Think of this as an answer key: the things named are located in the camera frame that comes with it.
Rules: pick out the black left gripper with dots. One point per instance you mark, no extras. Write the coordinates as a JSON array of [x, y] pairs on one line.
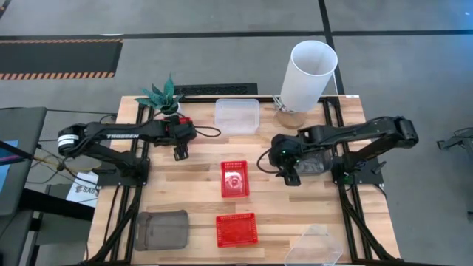
[[181, 134]]

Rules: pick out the green plant in white pot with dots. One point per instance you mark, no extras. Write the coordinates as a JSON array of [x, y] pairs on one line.
[[164, 98]]

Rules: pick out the black hazard striped floor mat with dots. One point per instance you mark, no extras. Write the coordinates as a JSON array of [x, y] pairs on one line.
[[55, 57]]

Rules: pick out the black aluminium extrusion frame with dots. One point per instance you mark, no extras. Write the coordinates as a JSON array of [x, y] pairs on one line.
[[199, 99]]

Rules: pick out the white shade lamp wooden base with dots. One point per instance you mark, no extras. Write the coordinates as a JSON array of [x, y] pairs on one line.
[[310, 74]]

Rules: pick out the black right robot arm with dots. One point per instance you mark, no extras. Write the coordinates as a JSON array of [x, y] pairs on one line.
[[354, 131]]

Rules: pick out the black panel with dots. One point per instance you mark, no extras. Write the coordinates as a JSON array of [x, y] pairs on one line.
[[55, 207]]

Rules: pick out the black bar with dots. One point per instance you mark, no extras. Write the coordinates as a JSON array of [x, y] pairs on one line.
[[22, 153]]

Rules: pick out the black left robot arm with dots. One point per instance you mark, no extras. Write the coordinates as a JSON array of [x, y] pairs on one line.
[[122, 136]]

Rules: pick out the black floor vent grille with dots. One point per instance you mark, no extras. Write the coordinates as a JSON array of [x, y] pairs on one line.
[[216, 89]]

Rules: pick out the white printed paper sheet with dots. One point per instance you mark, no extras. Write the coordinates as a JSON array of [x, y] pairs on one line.
[[83, 192]]

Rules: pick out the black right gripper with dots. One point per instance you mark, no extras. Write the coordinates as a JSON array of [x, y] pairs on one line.
[[287, 167]]

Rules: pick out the red plastic mesh basket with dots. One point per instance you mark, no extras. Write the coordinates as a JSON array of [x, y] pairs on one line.
[[236, 168], [183, 120], [236, 231]]

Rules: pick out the blue display screen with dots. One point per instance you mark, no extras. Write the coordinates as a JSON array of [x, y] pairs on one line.
[[5, 157]]

